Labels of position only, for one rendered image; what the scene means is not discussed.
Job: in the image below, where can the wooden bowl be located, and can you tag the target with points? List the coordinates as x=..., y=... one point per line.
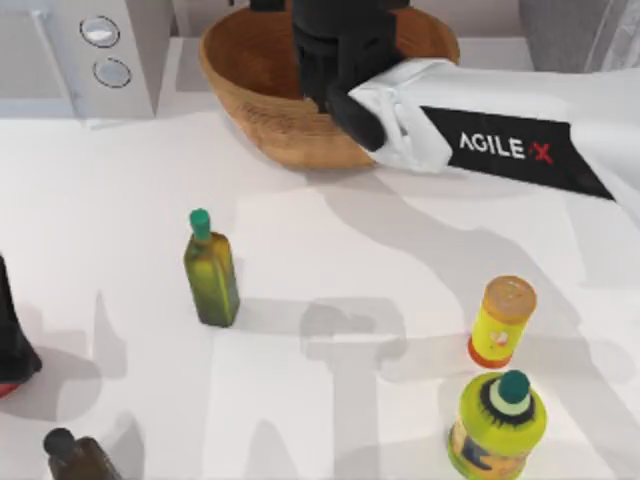
x=260, y=100

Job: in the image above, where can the round grey microwave knob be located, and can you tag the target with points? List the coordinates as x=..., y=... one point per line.
x=112, y=72
x=99, y=31

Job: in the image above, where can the green bottle with green cap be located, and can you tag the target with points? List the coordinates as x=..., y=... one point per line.
x=212, y=280

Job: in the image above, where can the pale microwave oven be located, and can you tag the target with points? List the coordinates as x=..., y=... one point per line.
x=55, y=60

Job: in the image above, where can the yellow can with orange lid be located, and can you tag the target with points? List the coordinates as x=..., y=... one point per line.
x=500, y=320

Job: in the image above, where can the yellow-green bottle with dark cap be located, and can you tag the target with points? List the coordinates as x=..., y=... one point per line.
x=495, y=430

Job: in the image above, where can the brown bottle with black cap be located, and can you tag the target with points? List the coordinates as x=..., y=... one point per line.
x=75, y=457

